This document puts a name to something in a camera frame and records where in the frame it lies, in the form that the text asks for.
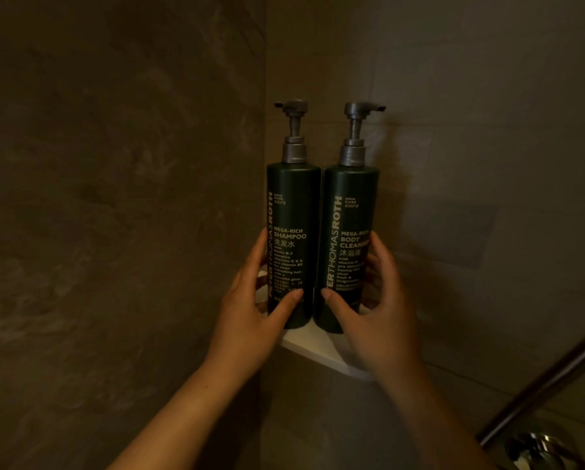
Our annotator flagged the person's left forearm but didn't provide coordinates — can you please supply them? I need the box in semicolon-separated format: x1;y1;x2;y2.
107;359;259;470

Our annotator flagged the dark green shampoo pump bottle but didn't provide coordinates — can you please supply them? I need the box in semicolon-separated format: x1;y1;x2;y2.
266;99;322;330

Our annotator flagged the white corner shelf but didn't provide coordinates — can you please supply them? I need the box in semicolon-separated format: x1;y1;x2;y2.
256;270;377;382

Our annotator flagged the person's right hand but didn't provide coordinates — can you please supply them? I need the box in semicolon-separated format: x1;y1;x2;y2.
321;230;424;381

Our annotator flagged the metal shower rail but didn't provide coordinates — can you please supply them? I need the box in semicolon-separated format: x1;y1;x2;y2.
477;324;585;448

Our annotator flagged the chrome shower fitting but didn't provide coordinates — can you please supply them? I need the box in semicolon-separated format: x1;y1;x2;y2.
504;426;585;470

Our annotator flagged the person's left hand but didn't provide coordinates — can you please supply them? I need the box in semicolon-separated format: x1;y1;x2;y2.
204;228;304;375

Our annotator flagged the person's right forearm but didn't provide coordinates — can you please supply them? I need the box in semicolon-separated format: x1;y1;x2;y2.
381;362;500;470

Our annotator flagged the dark green body wash pump bottle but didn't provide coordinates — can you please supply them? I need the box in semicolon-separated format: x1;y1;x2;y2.
312;102;386;334

